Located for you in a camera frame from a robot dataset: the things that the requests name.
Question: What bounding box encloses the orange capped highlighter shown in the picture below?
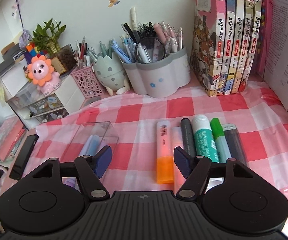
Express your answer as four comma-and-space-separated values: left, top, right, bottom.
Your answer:
156, 120, 174, 184

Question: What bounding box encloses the egg shaped pen holder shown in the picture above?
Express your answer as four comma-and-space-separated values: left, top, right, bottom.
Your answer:
94, 53, 130, 96

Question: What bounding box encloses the white grey pen holder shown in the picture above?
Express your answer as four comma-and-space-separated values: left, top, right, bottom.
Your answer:
122, 48, 191, 98

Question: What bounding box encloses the pink spine book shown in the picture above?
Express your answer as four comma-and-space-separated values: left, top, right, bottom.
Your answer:
190, 0, 226, 96

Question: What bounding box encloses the black box on top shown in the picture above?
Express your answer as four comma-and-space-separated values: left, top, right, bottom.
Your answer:
0, 42, 26, 77

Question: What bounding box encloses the pink highlighter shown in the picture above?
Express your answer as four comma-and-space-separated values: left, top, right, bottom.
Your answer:
171, 127, 185, 194

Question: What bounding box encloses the dark pencil lead case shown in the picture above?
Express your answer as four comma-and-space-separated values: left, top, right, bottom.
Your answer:
222, 124, 248, 166

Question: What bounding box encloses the purple white pen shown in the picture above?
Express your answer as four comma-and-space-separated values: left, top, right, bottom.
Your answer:
64, 135, 93, 188

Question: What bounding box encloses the green capped marker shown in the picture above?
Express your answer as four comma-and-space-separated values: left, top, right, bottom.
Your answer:
210, 118, 232, 163

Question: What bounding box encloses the white spine book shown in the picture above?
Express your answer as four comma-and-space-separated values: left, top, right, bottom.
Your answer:
246, 0, 263, 55

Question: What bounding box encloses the magnifying glass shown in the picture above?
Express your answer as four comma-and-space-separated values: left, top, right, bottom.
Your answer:
120, 22, 166, 63

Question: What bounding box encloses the red pink box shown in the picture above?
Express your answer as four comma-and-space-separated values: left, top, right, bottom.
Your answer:
0, 116, 26, 161

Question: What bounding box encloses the white drawer organizer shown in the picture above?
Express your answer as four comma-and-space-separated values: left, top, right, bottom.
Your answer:
7, 75, 85, 129

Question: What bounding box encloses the pink perforated pen basket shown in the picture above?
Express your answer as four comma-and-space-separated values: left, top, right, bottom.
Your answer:
70, 66, 104, 99

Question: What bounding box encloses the clear plastic organizer box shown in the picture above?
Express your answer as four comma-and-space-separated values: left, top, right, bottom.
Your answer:
61, 121, 120, 188

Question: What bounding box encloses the grey black marker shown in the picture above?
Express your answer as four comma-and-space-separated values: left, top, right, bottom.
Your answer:
180, 118, 197, 157

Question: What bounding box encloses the black smartphone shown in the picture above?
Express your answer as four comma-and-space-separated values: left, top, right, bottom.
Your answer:
9, 134, 39, 180

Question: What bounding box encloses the pink abacus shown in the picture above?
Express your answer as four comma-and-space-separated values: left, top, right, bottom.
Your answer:
252, 0, 273, 77

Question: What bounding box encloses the rubik's cube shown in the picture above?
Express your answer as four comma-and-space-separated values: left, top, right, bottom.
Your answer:
24, 42, 47, 64

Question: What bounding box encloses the red white checkered tablecloth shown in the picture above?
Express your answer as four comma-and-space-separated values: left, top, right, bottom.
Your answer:
0, 82, 288, 239

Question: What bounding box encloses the pink lion toy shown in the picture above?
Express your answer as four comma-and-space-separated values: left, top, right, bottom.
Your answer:
27, 55, 61, 96

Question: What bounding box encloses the green white glue stick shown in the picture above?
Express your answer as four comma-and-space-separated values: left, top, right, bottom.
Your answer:
191, 115, 220, 163

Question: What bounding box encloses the green bamboo plant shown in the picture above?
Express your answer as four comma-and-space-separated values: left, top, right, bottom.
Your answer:
31, 18, 66, 55

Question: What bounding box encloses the striped spine book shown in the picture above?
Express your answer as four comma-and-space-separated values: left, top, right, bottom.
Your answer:
237, 0, 254, 92

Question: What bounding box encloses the light blue pen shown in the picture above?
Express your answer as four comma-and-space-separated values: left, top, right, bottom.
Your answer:
86, 135, 101, 156

